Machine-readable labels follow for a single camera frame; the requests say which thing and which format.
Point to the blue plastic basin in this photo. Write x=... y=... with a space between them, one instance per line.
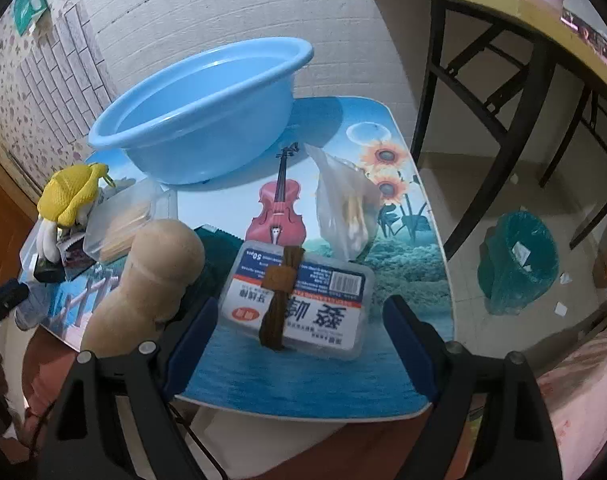
x=203 y=120

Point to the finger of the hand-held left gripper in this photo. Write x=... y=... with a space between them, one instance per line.
x=6 y=295

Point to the green trash bin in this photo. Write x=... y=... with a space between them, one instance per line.
x=518 y=265

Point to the white paper scrap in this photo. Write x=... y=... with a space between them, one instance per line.
x=561 y=309
x=566 y=278

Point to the grey blue cloth item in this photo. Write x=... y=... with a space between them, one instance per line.
x=31 y=310

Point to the dark green packet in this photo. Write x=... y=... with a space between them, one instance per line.
x=216 y=255

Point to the wooden folding table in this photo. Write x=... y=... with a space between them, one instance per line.
x=513 y=5

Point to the clear labelled floss box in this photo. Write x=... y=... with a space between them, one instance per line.
x=328 y=310

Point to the clear plastic toothpick box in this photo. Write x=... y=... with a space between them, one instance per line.
x=126 y=217

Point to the small dark sachet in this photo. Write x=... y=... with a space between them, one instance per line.
x=73 y=255

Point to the pink floral blanket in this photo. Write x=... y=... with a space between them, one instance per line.
x=583 y=410

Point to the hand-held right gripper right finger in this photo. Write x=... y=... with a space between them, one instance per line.
x=408 y=345

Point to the clear bag of cotton swabs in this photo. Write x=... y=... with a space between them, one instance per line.
x=341 y=205

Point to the teal hanging wall bag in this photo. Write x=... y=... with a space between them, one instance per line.
x=31 y=5

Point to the tan toy figure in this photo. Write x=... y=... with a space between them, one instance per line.
x=143 y=285

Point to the small printed table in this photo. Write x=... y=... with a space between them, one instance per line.
x=333 y=375

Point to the colourful packet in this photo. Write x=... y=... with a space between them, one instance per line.
x=588 y=35

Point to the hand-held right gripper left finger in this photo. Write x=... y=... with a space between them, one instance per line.
x=191 y=350

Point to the small black item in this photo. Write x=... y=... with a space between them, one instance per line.
x=46 y=272

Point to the yellow plush toy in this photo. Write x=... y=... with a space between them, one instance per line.
x=68 y=195

